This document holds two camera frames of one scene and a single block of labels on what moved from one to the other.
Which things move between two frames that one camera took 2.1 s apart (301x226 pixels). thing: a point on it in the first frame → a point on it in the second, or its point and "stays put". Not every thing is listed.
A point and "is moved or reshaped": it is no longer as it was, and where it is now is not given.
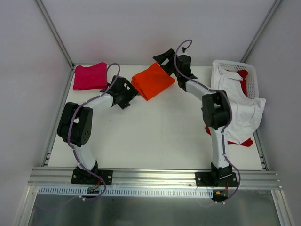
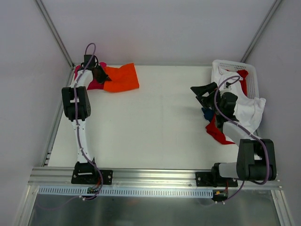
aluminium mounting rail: (60, 176) stays put
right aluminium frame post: (261, 31) stays put
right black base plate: (206, 179) stays put
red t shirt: (244, 74) stays put
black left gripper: (127, 93) → (99, 74)
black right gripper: (170, 65) → (206, 94)
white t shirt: (246, 110) stays put
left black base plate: (81, 176) stays put
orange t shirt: (148, 83) is moved or reshaped
